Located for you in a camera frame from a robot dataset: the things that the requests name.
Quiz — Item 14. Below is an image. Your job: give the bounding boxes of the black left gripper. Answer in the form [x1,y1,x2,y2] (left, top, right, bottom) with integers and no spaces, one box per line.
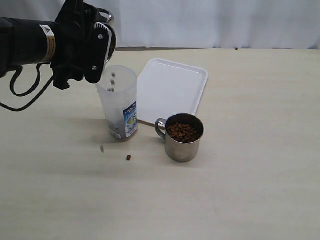
[50,0,106,89]

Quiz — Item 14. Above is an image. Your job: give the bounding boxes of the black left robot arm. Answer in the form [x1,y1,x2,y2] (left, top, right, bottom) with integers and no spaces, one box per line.
[0,0,117,90]

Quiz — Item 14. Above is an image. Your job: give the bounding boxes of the clear plastic container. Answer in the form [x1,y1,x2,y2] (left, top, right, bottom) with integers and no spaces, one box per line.
[95,65,138,141]

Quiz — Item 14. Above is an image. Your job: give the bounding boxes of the white plastic tray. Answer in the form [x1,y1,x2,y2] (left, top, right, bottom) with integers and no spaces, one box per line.
[137,58,209,126]

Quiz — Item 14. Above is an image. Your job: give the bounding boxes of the white backdrop curtain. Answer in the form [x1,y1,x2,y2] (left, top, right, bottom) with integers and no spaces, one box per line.
[0,0,320,50]

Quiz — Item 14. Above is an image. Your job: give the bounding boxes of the right steel mug with kibble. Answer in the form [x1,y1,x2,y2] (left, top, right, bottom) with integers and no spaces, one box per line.
[154,113,205,163]

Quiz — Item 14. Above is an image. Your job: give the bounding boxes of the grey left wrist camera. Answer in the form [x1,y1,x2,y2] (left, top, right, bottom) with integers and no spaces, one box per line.
[94,22,113,63]

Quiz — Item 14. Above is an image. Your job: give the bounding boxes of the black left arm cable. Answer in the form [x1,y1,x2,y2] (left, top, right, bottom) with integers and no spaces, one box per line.
[0,63,55,113]

